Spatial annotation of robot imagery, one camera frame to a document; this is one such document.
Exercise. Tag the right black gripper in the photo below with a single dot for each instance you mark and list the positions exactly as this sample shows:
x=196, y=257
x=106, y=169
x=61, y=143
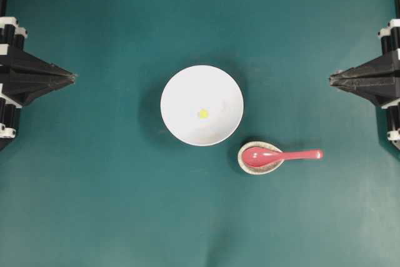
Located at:
x=382, y=92

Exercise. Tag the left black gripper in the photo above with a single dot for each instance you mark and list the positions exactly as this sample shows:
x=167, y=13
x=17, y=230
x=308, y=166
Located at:
x=16, y=95

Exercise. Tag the pink ceramic spoon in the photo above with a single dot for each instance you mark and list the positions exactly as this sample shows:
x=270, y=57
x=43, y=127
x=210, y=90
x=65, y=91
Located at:
x=257, y=156

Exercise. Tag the speckled ceramic spoon rest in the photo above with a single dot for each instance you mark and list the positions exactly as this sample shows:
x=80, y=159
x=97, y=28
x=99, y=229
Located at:
x=258, y=170

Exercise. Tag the white round bowl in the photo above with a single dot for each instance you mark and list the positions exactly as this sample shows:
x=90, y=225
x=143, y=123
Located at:
x=202, y=87

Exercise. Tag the yellow hexagonal prism block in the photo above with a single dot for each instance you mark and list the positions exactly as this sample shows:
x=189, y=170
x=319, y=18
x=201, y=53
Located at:
x=203, y=114

